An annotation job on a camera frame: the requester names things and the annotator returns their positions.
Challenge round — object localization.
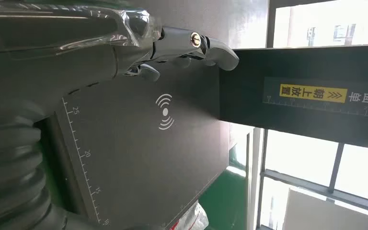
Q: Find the white package with red print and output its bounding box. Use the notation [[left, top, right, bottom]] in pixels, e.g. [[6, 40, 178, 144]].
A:
[[171, 201, 209, 230]]

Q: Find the green conveyor belt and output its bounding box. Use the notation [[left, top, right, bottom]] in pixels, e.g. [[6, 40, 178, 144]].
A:
[[199, 143, 249, 230]]

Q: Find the white panel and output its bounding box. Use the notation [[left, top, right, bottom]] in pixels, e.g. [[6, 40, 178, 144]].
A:
[[282, 189, 368, 230]]

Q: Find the black weighing device with post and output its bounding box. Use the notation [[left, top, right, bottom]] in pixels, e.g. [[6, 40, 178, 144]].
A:
[[41, 44, 368, 230]]

